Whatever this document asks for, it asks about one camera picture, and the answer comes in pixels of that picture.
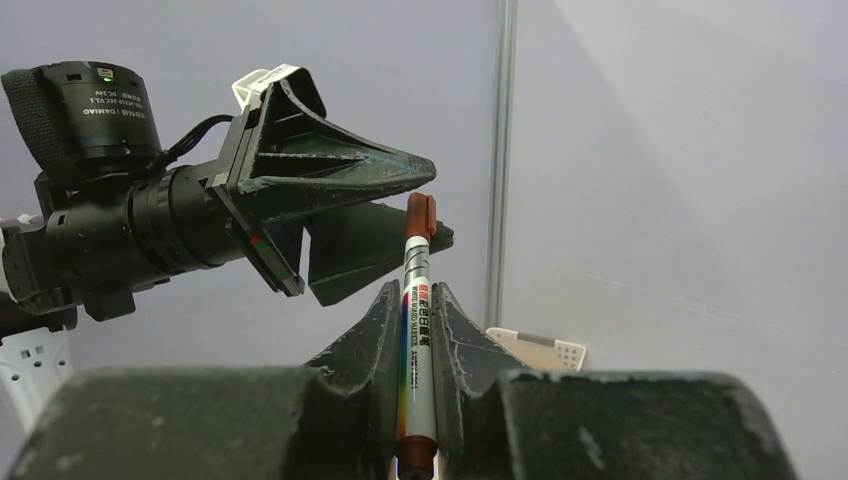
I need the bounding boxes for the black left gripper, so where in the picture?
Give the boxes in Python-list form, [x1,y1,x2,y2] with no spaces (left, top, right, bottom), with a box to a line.
[129,67,437,307]

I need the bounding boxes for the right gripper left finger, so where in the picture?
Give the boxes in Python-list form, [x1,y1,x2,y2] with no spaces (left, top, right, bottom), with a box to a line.
[6,281,401,479]

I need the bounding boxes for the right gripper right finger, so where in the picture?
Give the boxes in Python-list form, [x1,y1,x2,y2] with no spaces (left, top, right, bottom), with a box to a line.
[433,283,797,479]

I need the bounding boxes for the red whiteboard marker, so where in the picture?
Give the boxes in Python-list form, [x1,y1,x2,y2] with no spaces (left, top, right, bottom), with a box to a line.
[395,235,440,480]

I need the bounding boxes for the red marker cap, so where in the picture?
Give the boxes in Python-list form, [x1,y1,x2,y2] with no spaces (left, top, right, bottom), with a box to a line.
[405,192,437,241]

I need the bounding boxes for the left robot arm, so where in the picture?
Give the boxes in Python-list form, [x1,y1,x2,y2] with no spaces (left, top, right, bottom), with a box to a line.
[1,61,437,432]

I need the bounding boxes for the white plastic basket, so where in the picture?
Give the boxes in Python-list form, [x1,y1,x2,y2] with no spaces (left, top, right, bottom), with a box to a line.
[486,327,587,372]

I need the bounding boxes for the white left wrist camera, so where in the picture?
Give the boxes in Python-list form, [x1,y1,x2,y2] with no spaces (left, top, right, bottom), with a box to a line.
[231,63,301,112]

